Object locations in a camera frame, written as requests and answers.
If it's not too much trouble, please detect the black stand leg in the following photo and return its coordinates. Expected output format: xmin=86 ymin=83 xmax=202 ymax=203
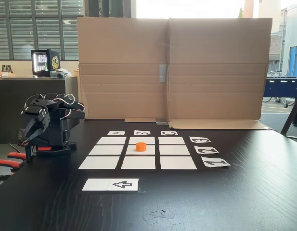
xmin=280 ymin=83 xmax=297 ymax=141

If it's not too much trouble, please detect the paper label number 1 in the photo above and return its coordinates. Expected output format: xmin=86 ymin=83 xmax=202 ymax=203
xmin=201 ymin=156 xmax=231 ymax=168

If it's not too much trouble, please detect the paper label number 2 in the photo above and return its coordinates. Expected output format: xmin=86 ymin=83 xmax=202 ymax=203
xmin=194 ymin=145 xmax=220 ymax=154

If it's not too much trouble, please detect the white servo wire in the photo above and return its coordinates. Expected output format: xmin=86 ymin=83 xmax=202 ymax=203
xmin=52 ymin=93 xmax=85 ymax=121

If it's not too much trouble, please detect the paper label number 3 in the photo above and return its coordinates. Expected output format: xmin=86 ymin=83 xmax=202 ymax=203
xmin=189 ymin=136 xmax=210 ymax=144

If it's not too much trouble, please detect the black mini fridge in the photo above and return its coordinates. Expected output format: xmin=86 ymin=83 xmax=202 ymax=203
xmin=30 ymin=49 xmax=60 ymax=78

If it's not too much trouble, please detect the blue foosball table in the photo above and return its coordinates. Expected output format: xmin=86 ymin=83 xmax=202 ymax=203
xmin=265 ymin=76 xmax=297 ymax=108

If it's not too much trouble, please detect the black orange clamp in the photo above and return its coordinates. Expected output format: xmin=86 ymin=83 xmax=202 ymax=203
xmin=18 ymin=140 xmax=53 ymax=164
xmin=0 ymin=151 xmax=27 ymax=181

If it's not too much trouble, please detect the white paper grid square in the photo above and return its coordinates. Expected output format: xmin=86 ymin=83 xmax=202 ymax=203
xmin=88 ymin=145 xmax=124 ymax=155
xmin=96 ymin=137 xmax=127 ymax=145
xmin=159 ymin=145 xmax=191 ymax=155
xmin=126 ymin=145 xmax=155 ymax=155
xmin=160 ymin=156 xmax=198 ymax=170
xmin=121 ymin=156 xmax=156 ymax=170
xmin=78 ymin=156 xmax=121 ymax=170
xmin=129 ymin=137 xmax=155 ymax=145
xmin=158 ymin=137 xmax=186 ymax=145

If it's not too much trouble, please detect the brown cardboard panel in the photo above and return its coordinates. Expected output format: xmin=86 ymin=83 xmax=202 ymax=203
xmin=77 ymin=16 xmax=170 ymax=124
xmin=168 ymin=17 xmax=273 ymax=130

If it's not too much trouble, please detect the white arrow paper sheet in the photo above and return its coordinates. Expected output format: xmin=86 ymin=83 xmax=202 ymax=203
xmin=82 ymin=178 xmax=139 ymax=192

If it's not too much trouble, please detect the dark counter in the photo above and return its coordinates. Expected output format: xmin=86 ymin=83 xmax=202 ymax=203
xmin=0 ymin=77 xmax=79 ymax=144

